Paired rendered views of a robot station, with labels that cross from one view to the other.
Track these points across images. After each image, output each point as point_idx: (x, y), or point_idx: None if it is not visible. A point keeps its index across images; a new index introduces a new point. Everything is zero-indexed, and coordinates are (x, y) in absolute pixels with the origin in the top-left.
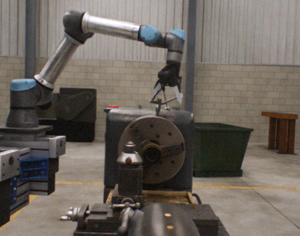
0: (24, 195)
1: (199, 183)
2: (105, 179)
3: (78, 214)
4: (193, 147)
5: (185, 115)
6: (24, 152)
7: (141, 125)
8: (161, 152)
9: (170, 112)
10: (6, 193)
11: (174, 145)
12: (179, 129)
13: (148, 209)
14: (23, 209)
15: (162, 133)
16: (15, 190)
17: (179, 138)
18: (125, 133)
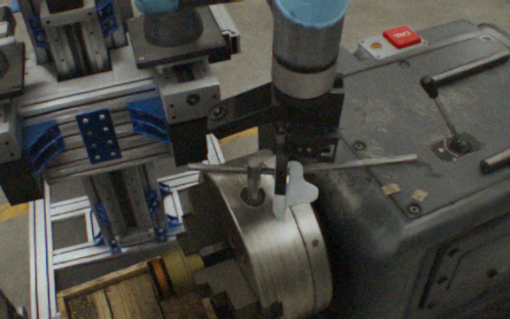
0: (150, 147)
1: None
2: None
3: None
4: (375, 312)
5: (373, 233)
6: (134, 90)
7: (212, 192)
8: (182, 289)
9: (356, 190)
10: (17, 172)
11: (228, 294)
12: (347, 251)
13: None
14: None
15: (236, 247)
16: (112, 143)
17: (257, 290)
18: (200, 179)
